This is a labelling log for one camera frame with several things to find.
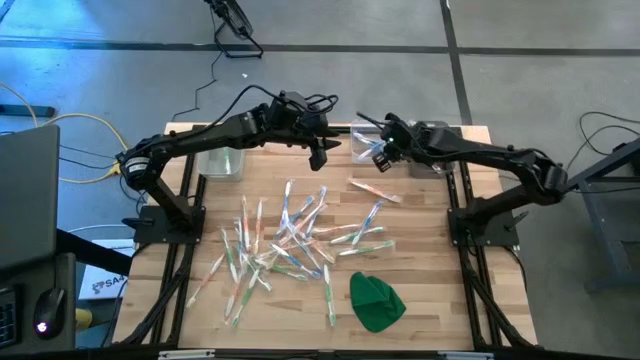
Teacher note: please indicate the clear plastic bin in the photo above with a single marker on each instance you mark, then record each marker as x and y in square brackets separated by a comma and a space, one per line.
[357, 157]

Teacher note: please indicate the green cloth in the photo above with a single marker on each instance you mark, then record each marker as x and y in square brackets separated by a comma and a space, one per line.
[375, 305]

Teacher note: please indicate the white printed cardboard box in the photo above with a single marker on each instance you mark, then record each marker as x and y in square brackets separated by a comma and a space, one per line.
[100, 287]

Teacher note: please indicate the silver bracket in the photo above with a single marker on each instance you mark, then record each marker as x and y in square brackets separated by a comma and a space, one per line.
[465, 356]
[185, 355]

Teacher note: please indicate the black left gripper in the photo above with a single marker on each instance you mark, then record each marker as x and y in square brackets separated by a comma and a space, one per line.
[317, 135]

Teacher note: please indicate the black computer mouse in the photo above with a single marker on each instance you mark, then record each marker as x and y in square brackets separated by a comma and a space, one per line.
[50, 310]

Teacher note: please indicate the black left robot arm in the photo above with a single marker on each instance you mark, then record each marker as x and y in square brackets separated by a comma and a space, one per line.
[200, 137]

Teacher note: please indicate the smoky grey plastic bin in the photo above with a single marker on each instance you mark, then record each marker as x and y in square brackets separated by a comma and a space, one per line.
[422, 170]

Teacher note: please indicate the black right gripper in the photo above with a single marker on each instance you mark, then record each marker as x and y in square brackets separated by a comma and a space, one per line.
[402, 145]

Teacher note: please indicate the grey metal table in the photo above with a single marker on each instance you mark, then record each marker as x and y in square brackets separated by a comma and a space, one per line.
[600, 235]

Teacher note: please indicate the frosted white plastic bin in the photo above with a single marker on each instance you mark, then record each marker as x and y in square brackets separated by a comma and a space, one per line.
[212, 167]

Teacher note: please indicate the dark operator desk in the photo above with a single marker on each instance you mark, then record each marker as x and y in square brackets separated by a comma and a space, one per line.
[20, 272]

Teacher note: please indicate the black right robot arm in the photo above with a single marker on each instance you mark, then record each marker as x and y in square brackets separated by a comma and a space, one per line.
[490, 155]

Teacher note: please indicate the black diagonal stand bar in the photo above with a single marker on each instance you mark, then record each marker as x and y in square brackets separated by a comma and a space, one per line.
[95, 252]

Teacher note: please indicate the dark grey monitor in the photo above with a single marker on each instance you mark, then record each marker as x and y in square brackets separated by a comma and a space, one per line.
[27, 200]

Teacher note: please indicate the black table frame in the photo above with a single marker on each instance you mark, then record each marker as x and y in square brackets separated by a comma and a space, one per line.
[177, 300]

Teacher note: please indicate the black floor bar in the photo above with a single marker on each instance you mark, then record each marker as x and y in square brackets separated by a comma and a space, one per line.
[25, 111]

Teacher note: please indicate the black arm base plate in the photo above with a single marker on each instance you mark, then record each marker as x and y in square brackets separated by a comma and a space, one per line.
[147, 236]
[505, 236]

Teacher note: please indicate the backlit keyboard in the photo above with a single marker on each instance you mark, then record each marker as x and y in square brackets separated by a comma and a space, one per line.
[7, 320]

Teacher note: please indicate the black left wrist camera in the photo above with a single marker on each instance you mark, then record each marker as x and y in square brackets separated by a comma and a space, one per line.
[290, 106]

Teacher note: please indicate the orange toothbrush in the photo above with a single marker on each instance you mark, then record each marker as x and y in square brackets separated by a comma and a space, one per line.
[310, 220]
[258, 225]
[335, 229]
[322, 254]
[245, 220]
[232, 300]
[380, 192]
[205, 280]

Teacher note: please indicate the yellow plug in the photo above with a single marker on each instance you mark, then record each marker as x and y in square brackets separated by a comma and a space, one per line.
[85, 320]

